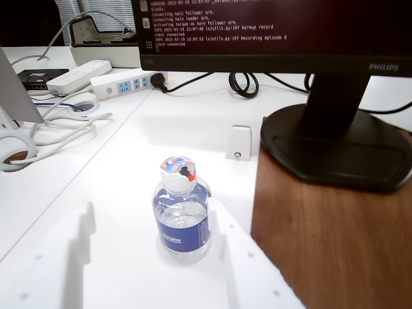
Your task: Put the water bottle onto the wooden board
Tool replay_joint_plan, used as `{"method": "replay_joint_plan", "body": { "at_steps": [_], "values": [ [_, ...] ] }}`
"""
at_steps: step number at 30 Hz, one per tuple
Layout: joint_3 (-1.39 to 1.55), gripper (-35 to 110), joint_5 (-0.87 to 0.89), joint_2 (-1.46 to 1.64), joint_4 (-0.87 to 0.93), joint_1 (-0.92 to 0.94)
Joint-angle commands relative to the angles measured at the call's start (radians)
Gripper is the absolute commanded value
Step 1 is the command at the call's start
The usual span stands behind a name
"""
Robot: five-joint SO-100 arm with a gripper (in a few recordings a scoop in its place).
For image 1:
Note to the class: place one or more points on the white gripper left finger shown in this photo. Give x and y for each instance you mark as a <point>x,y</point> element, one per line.
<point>38,280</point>

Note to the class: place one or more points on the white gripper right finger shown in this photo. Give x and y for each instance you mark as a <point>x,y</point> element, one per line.
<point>254,277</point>

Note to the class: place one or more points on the blue-labelled clear water bottle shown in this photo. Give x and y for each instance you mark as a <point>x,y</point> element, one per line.
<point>181,231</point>

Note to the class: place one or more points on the dark wooden board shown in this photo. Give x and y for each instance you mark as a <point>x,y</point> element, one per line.
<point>338,251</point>

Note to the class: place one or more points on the grey slanted panel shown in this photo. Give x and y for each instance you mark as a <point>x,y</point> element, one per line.
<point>16,90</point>

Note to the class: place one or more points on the white power strip blue sockets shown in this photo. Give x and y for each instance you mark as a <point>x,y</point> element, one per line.
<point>111,87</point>

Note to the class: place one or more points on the plain white power strip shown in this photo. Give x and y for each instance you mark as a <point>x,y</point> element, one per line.
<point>77,74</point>

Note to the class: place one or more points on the black Philips monitor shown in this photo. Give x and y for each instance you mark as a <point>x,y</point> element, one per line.
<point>289,19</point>

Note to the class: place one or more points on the white desk bracket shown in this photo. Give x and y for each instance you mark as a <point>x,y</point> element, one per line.
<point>239,141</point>

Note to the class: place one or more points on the black network switch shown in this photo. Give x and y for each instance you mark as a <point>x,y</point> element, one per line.
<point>35,77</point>

